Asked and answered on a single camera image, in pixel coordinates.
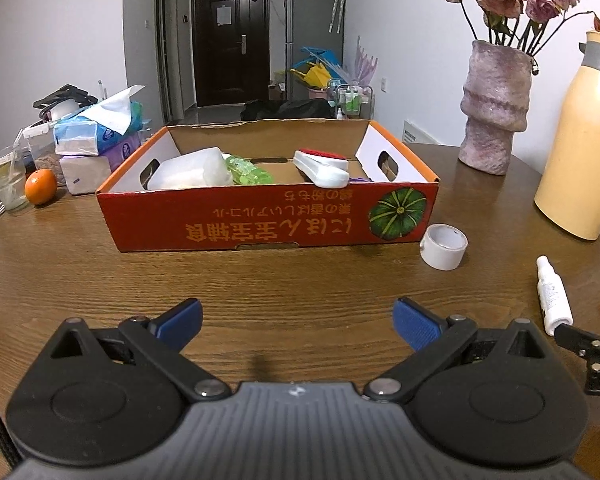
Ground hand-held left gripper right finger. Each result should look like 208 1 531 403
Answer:
364 297 551 403

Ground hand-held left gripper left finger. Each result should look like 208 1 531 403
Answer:
47 298 231 403

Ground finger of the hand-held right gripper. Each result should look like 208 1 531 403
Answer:
554 323 600 359

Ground small white bottle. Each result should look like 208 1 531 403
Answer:
536 256 574 336

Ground red cardboard box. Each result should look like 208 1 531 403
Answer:
96 119 440 253

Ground white plastic box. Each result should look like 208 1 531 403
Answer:
146 147 234 192

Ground green spray bottle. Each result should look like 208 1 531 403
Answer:
224 155 276 186

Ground red and white lint brush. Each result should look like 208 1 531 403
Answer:
293 148 351 190

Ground white tape roll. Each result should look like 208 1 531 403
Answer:
420 224 468 271

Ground yellow thermos jug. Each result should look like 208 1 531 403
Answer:
533 31 600 241

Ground pale purple tissue pack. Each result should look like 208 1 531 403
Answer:
59 134 143 196

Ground white flat box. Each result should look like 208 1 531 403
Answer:
402 120 433 145

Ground orange fruit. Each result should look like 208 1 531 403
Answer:
24 168 58 206

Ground blue tissue pack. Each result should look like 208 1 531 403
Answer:
53 85 146 157

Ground clear container with white lid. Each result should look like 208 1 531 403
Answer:
22 121 63 171

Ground clear glass cup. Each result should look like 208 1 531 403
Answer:
0 144 30 211

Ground white trolley with bottles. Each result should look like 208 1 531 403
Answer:
336 82 376 121

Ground black bag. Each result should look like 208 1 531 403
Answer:
241 98 333 122

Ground black folding stand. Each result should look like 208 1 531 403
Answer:
33 85 98 110

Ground dark wooden door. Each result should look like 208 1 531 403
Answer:
191 0 271 108

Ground yellow bag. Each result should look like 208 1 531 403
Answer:
291 62 332 88

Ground blue plastic rack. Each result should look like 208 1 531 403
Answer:
300 46 338 68

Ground grey refrigerator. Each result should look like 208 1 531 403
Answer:
286 0 345 103

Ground white folded umbrella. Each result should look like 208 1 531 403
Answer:
330 0 347 35

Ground purple wall decoration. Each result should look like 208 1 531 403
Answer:
352 35 381 86

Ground dark side door frame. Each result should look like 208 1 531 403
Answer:
154 0 183 126

